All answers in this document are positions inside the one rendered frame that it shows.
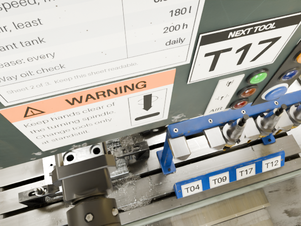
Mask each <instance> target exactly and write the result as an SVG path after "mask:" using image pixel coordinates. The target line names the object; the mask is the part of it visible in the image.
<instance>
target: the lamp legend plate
mask: <svg viewBox="0 0 301 226"><path fill-rule="evenodd" d="M244 75H245V74H242V75H238V76H234V77H230V78H226V79H222V80H219V82H218V84H217V86H216V89H215V91H214V93H213V95H212V98H211V100H210V102H209V104H208V106H207V109H206V111H205V113H204V116H206V115H209V114H213V113H217V112H221V111H224V110H225V108H226V106H227V105H228V103H229V101H230V99H231V98H232V96H233V94H234V92H235V91H236V89H237V88H238V86H239V84H240V82H241V81H242V79H243V77H244Z"/></svg>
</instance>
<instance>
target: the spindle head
mask: <svg viewBox="0 0 301 226"><path fill-rule="evenodd" d="M300 11H301V0H205V2H204V6H203V10H202V14H201V18H200V22H199V26H198V31H197V35H196V39H195V42H194V46H193V51H192V55H191V59H190V63H187V64H183V65H178V66H174V67H170V68H166V69H162V70H157V71H153V72H149V73H145V74H140V75H136V76H132V77H128V78H123V79H119V80H115V81H110V82H107V83H102V84H98V85H93V86H89V87H85V88H80V89H77V90H72V91H67V92H63V93H59V94H55V95H51V96H46V97H42V98H38V99H34V100H29V101H25V102H21V103H17V104H12V105H8V106H4V105H3V104H2V103H1V102H0V109H5V108H9V107H13V106H17V105H21V104H26V103H30V102H34V101H38V100H43V99H47V98H51V97H55V96H60V95H64V94H69V93H72V92H77V91H81V90H85V89H89V88H94V87H99V86H102V85H107V84H110V83H116V82H120V81H124V80H128V79H132V78H137V77H141V76H145V75H149V74H154V73H158V72H162V71H166V70H171V69H176V72H175V77H174V83H173V88H172V95H171V100H170V105H169V111H168V118H167V119H164V120H160V121H157V122H152V123H149V124H145V125H141V126H137V127H133V128H130V129H126V130H122V131H118V132H115V133H111V134H107V135H103V136H99V137H96V138H92V139H88V140H84V141H81V142H77V143H73V144H69V145H65V146H62V147H58V148H54V149H50V150H46V151H42V150H41V149H40V148H39V147H38V146H37V145H35V144H34V143H33V142H32V141H31V140H30V139H29V138H28V137H26V136H25V135H24V134H23V133H22V132H21V131H20V130H19V129H18V128H17V127H16V126H14V125H13V124H12V123H11V122H10V121H9V120H8V119H7V118H6V117H5V116H3V115H2V114H1V113H0V169H4V168H8V167H11V166H15V165H19V164H23V163H27V162H30V161H34V160H38V159H41V158H45V157H48V156H53V155H56V154H60V153H64V152H68V151H72V150H75V149H79V148H83V147H87V146H90V145H94V144H97V143H101V142H105V141H109V140H112V139H117V138H120V137H124V136H128V135H132V134H136V133H139V132H143V131H146V130H150V129H154V128H157V127H161V126H165V125H169V124H173V123H176V122H181V121H184V120H188V119H191V118H195V117H199V116H203V115H204V113H205V111H206V109H207V106H208V104H209V102H210V100H211V98H212V95H213V93H214V91H215V89H216V86H217V84H218V82H219V80H222V79H226V78H230V77H234V76H238V75H242V74H245V75H244V77H243V79H242V81H241V82H240V84H239V86H238V88H237V89H236V91H235V92H234V94H233V96H232V98H231V99H230V101H229V103H228V105H227V106H226V108H225V109H229V108H230V105H231V104H232V103H233V102H234V101H236V100H238V99H240V98H238V96H237V94H238V92H239V91H240V90H241V89H242V88H244V87H246V86H248V85H249V84H247V83H246V79H247V78H248V76H249V75H250V74H252V73H253V72H255V71H257V70H260V69H268V70H269V71H270V73H269V75H268V77H267V78H266V79H264V80H263V81H261V82H259V83H257V84H256V85H258V87H259V89H258V90H257V92H256V93H254V94H253V95H251V96H249V97H247V98H249V103H251V102H253V101H254V100H255V99H256V98H257V96H258V95H259V93H260V92H261V91H262V89H263V88H264V87H265V86H266V84H267V83H268V82H269V80H270V79H271V78H272V76H273V75H274V74H275V72H276V71H277V70H278V68H279V67H280V66H281V65H282V63H283V62H284V61H285V59H286V58H287V57H288V55H289V54H290V53H291V51H292V50H293V49H294V48H295V46H296V45H297V43H298V42H299V40H300V39H301V24H300V25H299V26H298V28H297V29H296V31H295V32H294V34H293V35H292V36H291V38H290V39H289V41H288V42H287V43H286V45H285V46H284V48H283V49H282V51H281V52H280V53H279V55H278V56H277V58H276V59H275V60H274V62H273V63H270V64H267V65H262V66H258V67H254V68H250V69H246V70H242V71H238V72H234V73H230V74H225V75H221V76H218V77H214V78H209V79H205V80H201V81H197V82H193V83H189V84H187V80H188V76H189V72H190V68H191V65H192V61H193V57H194V53H195V49H196V46H197V42H198V37H199V34H200V33H204V32H209V31H213V30H218V29H223V28H227V27H231V26H237V25H241V24H245V23H249V22H255V21H259V20H263V19H268V18H272V17H278V16H282V15H286V14H291V13H296V12H300Z"/></svg>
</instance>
